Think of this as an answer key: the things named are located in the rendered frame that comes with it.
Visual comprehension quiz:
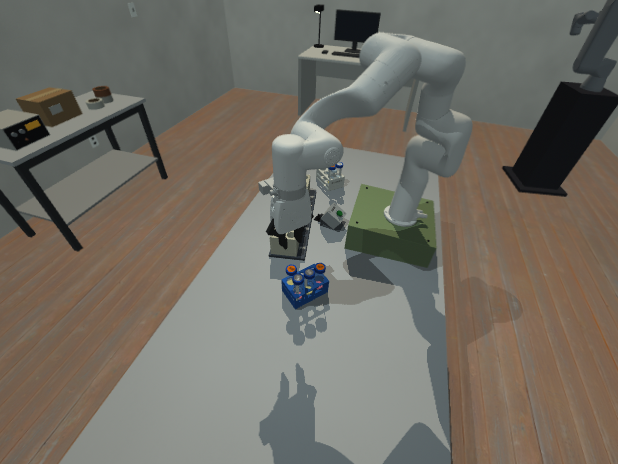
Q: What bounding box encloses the white tube rack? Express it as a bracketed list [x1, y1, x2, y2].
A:
[316, 168, 345, 191]

